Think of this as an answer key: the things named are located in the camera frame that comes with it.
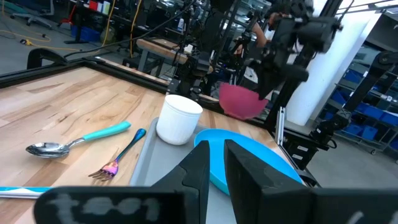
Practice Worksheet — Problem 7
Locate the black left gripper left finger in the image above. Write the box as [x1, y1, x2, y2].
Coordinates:
[151, 139, 211, 224]

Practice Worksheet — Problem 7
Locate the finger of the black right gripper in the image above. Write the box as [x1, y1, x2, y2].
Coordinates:
[248, 58, 280, 75]
[256, 67, 309, 101]

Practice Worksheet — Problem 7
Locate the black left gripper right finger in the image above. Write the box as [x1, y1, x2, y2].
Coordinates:
[223, 139, 313, 224]

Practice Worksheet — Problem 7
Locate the pink bowl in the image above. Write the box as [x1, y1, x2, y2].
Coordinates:
[218, 83, 269, 121]

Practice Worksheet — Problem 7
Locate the blue plate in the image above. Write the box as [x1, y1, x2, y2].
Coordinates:
[193, 128, 304, 196]

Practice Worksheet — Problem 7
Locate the white plastic cup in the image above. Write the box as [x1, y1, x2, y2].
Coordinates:
[155, 94, 203, 146]

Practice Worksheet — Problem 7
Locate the iridescent fork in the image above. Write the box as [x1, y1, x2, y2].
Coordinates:
[88, 128, 147, 182]

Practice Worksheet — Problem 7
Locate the teal handled spoon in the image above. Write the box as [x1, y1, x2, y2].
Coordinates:
[25, 120, 132, 159]

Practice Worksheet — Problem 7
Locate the teal handled table knife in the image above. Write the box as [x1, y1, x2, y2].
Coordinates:
[0, 185, 53, 199]

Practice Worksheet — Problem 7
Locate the grey tray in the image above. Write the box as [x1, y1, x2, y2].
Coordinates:
[129, 117, 240, 224]

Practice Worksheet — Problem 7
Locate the person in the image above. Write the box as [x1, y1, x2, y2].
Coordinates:
[234, 12, 299, 85]

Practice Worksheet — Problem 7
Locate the white pillar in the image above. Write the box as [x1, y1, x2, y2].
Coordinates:
[284, 0, 383, 127]

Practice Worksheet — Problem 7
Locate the black table clamp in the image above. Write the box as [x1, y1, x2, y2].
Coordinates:
[27, 48, 68, 70]
[294, 167, 323, 189]

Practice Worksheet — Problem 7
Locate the shelving rack with blue bins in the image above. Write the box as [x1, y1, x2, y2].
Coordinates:
[323, 46, 398, 156]

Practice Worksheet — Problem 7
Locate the wooden background table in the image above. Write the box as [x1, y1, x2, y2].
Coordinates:
[136, 37, 190, 74]

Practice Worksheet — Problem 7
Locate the blue storage bin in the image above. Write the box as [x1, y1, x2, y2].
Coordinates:
[70, 24, 101, 43]

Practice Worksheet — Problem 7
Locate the grey office chair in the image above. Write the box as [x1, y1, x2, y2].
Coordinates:
[11, 0, 56, 29]

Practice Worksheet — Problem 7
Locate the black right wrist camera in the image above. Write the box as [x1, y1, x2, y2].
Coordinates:
[297, 15, 343, 53]

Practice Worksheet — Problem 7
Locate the silver metal bracket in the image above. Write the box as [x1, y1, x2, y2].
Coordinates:
[275, 106, 286, 147]

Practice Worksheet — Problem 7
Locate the black aluminium table frame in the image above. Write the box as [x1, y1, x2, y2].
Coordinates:
[0, 0, 345, 131]

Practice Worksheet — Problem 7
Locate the yellow extension cable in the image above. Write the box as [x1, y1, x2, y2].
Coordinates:
[0, 0, 118, 55]

